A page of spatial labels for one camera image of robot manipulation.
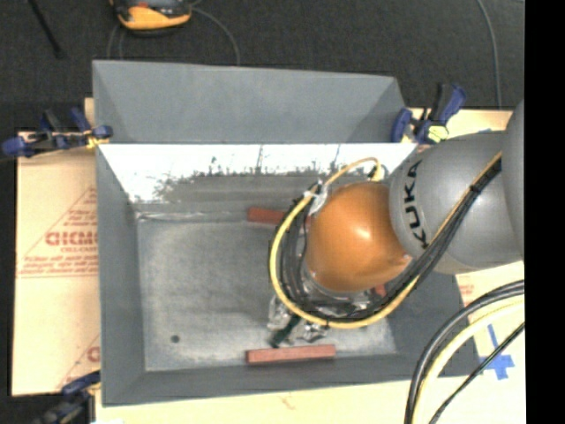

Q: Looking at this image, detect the red-brown flat block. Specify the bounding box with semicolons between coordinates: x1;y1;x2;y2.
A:
245;344;337;366
245;206;288;227

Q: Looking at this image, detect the grey metal bin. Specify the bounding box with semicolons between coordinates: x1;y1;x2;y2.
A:
91;59;480;406

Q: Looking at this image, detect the brown cardboard board, red print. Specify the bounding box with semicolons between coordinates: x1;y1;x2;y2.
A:
11;97;103;398

